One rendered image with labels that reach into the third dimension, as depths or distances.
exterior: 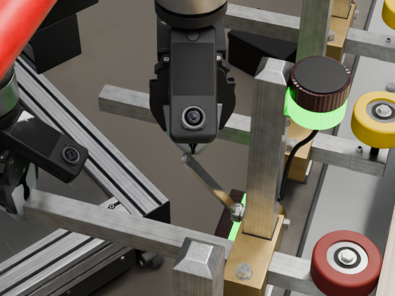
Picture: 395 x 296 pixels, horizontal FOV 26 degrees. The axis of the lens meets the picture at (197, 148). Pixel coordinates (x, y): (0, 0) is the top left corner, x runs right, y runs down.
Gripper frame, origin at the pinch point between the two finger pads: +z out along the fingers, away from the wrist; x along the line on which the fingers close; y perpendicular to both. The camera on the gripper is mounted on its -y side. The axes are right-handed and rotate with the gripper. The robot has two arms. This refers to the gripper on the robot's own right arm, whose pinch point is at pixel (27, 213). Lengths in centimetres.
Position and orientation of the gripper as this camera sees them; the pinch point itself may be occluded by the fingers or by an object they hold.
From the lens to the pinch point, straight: 115.7
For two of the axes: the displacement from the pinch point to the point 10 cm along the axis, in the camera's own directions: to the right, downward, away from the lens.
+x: -3.1, 7.0, -6.4
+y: -9.5, -2.3, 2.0
